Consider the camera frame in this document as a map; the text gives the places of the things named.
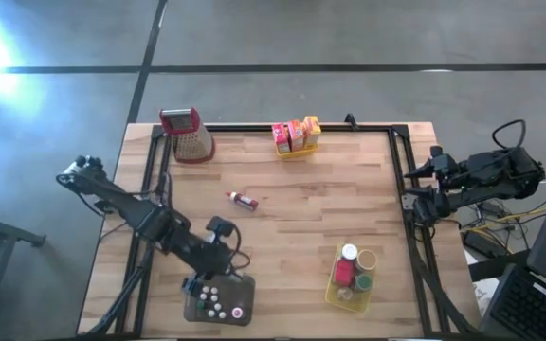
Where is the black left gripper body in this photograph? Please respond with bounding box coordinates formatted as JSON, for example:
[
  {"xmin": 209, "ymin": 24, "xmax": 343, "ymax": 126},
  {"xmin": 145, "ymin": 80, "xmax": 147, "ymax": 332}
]
[{"xmin": 181, "ymin": 241, "xmax": 245, "ymax": 297}]

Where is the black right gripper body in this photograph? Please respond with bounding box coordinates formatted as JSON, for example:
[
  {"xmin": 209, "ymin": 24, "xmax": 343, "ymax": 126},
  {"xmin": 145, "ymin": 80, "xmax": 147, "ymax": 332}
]
[{"xmin": 427, "ymin": 144, "xmax": 466, "ymax": 191}]

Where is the red bottle with conical cap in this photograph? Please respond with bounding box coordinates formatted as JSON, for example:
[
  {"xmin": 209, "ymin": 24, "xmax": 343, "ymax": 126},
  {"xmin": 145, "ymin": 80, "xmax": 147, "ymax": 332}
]
[{"xmin": 226, "ymin": 190, "xmax": 260, "ymax": 212}]

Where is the glass jar with white lid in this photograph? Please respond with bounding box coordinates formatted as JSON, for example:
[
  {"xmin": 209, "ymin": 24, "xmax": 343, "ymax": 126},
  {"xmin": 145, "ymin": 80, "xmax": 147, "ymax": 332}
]
[{"xmin": 340, "ymin": 242, "xmax": 359, "ymax": 262}]

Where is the jar with green lid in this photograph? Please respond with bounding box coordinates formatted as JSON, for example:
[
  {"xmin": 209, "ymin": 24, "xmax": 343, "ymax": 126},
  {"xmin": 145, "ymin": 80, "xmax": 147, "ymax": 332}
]
[{"xmin": 352, "ymin": 273, "xmax": 373, "ymax": 294}]

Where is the red smoked paprika tin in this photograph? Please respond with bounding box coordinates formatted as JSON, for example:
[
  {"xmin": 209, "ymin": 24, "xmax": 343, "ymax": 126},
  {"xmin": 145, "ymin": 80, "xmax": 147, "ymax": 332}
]
[{"xmin": 333, "ymin": 259, "xmax": 355, "ymax": 288}]

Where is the yellow carton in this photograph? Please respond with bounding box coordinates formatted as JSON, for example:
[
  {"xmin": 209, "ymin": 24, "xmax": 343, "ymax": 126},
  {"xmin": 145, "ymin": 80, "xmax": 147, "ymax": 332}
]
[{"xmin": 302, "ymin": 115, "xmax": 322, "ymax": 149}]

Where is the orange printed box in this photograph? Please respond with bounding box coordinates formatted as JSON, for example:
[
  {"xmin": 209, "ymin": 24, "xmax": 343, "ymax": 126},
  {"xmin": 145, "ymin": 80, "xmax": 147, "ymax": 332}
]
[{"xmin": 286, "ymin": 118, "xmax": 305, "ymax": 153}]

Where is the yellow translucent plastic bin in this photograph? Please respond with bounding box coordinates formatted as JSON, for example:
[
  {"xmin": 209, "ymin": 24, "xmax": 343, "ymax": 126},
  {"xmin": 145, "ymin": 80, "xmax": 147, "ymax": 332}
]
[{"xmin": 324, "ymin": 242, "xmax": 378, "ymax": 314}]

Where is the red printed carton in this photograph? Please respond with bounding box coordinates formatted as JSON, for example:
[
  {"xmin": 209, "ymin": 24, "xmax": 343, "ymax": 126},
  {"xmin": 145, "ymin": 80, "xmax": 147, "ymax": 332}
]
[{"xmin": 271, "ymin": 122, "xmax": 291, "ymax": 153}]

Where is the grey translucent plastic bin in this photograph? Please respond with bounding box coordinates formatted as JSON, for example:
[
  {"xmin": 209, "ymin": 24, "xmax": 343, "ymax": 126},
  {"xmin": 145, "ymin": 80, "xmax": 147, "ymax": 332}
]
[{"xmin": 182, "ymin": 274, "xmax": 257, "ymax": 327}]

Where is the black power adapter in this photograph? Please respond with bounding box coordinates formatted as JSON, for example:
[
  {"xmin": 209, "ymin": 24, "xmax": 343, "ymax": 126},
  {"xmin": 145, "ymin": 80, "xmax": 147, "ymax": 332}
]
[{"xmin": 462, "ymin": 229, "xmax": 497, "ymax": 260}]

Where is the yellow mesh basket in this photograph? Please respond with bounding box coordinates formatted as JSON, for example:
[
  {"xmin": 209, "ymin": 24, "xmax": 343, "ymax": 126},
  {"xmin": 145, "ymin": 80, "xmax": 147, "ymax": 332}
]
[{"xmin": 275, "ymin": 125, "xmax": 320, "ymax": 160}]

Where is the black laptop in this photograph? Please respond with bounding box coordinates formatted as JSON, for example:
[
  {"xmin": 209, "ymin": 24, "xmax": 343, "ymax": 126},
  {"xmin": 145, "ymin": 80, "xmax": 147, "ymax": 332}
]
[{"xmin": 481, "ymin": 158, "xmax": 546, "ymax": 341}]

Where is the grey metal bench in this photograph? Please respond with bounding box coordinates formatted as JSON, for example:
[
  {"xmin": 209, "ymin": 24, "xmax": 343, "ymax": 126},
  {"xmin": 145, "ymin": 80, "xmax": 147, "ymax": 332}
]
[{"xmin": 0, "ymin": 206, "xmax": 46, "ymax": 341}]

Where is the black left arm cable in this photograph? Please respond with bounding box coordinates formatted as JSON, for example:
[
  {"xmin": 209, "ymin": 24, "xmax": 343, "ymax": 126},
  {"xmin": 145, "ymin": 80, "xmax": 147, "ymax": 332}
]
[{"xmin": 158, "ymin": 172, "xmax": 253, "ymax": 274}]

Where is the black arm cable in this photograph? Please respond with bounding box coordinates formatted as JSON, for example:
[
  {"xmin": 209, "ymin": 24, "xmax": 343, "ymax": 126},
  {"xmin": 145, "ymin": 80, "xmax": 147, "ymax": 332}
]
[
  {"xmin": 491, "ymin": 118, "xmax": 527, "ymax": 153},
  {"xmin": 158, "ymin": 172, "xmax": 253, "ymax": 274}
]

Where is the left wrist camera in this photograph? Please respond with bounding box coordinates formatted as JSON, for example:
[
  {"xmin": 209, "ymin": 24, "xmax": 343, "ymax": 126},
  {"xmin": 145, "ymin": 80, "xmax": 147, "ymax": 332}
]
[{"xmin": 206, "ymin": 216, "xmax": 234, "ymax": 239}]

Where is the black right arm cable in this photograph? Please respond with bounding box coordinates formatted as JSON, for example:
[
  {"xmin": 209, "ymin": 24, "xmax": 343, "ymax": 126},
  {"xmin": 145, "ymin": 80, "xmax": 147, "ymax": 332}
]
[{"xmin": 491, "ymin": 118, "xmax": 527, "ymax": 153}]

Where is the yellow cable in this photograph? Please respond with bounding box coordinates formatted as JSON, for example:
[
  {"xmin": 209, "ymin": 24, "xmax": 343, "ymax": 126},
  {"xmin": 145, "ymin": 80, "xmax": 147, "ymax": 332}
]
[{"xmin": 464, "ymin": 207, "xmax": 546, "ymax": 238}]

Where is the metal box grater red handle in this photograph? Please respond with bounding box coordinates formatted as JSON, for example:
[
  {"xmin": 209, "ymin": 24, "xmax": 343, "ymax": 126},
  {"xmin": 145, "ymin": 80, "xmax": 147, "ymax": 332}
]
[{"xmin": 158, "ymin": 106, "xmax": 216, "ymax": 165}]

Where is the black aluminium table frame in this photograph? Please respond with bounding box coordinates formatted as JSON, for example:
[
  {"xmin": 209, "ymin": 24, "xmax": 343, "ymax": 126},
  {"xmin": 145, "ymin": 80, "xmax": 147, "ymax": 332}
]
[{"xmin": 82, "ymin": 122, "xmax": 481, "ymax": 340}]

